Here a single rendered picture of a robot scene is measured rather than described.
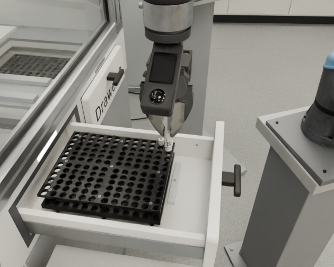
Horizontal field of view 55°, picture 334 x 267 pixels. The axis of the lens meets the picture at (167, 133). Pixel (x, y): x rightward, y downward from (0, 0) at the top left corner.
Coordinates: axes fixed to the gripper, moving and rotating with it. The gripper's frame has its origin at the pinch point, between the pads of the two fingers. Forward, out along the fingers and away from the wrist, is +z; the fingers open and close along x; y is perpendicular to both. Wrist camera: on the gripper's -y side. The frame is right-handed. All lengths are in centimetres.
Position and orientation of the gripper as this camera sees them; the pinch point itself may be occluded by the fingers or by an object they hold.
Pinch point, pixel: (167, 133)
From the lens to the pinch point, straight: 61.1
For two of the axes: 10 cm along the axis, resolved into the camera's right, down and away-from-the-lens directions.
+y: 1.7, -6.4, 7.5
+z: 0.1, 7.6, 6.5
